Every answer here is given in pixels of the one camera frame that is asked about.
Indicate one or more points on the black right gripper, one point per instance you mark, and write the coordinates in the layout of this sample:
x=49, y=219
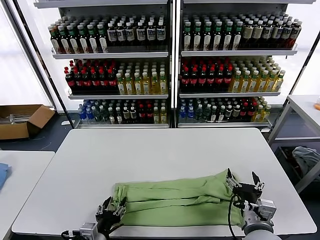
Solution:
x=247, y=192

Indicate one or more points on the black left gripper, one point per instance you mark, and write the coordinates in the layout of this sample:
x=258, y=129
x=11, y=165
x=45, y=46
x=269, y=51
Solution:
x=108, y=222

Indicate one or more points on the light green polo shirt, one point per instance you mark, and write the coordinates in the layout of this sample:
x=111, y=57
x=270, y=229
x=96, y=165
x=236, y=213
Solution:
x=175, y=192

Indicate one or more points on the black storage crate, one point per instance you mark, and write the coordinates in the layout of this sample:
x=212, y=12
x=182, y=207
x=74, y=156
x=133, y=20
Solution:
x=283, y=152

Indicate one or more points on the grey crumpled cloth pile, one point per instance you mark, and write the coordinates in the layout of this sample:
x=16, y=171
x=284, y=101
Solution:
x=303, y=160

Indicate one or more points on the cola bottle red cap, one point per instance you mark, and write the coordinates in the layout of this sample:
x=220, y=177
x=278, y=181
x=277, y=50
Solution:
x=103, y=81
x=219, y=80
x=202, y=80
x=112, y=81
x=86, y=81
x=193, y=80
x=251, y=113
x=95, y=81
x=69, y=81
x=210, y=80
x=78, y=81
x=244, y=113
x=227, y=80
x=149, y=114
x=185, y=80
x=142, y=115

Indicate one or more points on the yellow tea bottle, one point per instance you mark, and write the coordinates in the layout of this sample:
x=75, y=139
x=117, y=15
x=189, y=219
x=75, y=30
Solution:
x=253, y=82
x=163, y=84
x=155, y=84
x=262, y=82
x=270, y=81
x=235, y=82
x=259, y=114
x=244, y=82
x=138, y=85
x=266, y=113
x=129, y=85
x=121, y=85
x=278, y=81
x=146, y=85
x=156, y=115
x=163, y=115

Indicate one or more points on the dark bottle pale label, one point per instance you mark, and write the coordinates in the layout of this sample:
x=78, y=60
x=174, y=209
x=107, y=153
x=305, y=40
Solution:
x=236, y=113
x=228, y=113
x=133, y=115
x=126, y=115

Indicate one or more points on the dark bottle white cap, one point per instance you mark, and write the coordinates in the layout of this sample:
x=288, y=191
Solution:
x=111, y=116
x=221, y=114
x=119, y=116
x=214, y=114

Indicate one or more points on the green tinted water bottle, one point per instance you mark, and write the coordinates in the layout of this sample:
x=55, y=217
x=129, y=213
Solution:
x=102, y=114
x=198, y=113
x=206, y=113
x=96, y=115

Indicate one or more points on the blue drink bottle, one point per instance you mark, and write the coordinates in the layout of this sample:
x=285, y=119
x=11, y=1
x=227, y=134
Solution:
x=80, y=113
x=191, y=113
x=88, y=115
x=183, y=113

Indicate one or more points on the low white side table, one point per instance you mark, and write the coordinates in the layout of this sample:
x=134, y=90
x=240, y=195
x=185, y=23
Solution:
x=25, y=170

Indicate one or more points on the clear cup orange bottom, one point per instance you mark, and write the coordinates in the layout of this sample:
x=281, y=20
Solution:
x=317, y=106

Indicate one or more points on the blue folded cloth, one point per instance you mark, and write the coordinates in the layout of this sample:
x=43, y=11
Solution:
x=3, y=175

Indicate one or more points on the brown cardboard box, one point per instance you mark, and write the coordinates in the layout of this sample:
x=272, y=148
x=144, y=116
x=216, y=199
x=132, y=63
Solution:
x=37, y=120

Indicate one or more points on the grey drinks shelf rack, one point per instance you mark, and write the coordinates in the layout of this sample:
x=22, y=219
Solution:
x=237, y=53
x=112, y=54

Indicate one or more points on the grey metal rods bundle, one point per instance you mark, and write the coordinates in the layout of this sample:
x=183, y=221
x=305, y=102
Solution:
x=12, y=117

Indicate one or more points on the dark tea bottle green cap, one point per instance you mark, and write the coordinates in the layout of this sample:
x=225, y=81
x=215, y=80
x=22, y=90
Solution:
x=217, y=37
x=187, y=37
x=54, y=41
x=228, y=37
x=83, y=40
x=197, y=37
x=63, y=41
x=237, y=37
x=102, y=39
x=92, y=40
x=207, y=37
x=73, y=40

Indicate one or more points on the dark bottle beige label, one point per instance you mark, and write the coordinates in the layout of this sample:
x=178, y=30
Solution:
x=258, y=33
x=248, y=33

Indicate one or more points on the dark bottle blue white label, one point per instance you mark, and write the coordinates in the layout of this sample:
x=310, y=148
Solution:
x=141, y=34
x=277, y=33
x=287, y=32
x=112, y=35
x=121, y=35
x=296, y=32
x=130, y=34
x=160, y=34
x=268, y=33
x=151, y=34

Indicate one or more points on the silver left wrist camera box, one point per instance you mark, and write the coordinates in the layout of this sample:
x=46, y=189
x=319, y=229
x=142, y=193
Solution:
x=88, y=228

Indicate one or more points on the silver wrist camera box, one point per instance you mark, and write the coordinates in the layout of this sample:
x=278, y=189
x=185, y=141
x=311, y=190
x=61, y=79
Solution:
x=88, y=228
x=266, y=208

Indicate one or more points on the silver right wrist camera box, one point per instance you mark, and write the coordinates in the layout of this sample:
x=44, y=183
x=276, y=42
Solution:
x=266, y=208

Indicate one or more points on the white metal frame side table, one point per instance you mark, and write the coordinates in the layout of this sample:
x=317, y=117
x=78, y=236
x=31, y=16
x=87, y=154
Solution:
x=300, y=100

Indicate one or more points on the dark window frame post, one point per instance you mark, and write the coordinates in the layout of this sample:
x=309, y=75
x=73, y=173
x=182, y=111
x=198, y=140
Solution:
x=48, y=75
x=298, y=75

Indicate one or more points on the grey window frame post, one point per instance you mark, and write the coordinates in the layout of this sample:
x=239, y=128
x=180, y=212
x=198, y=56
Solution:
x=28, y=50

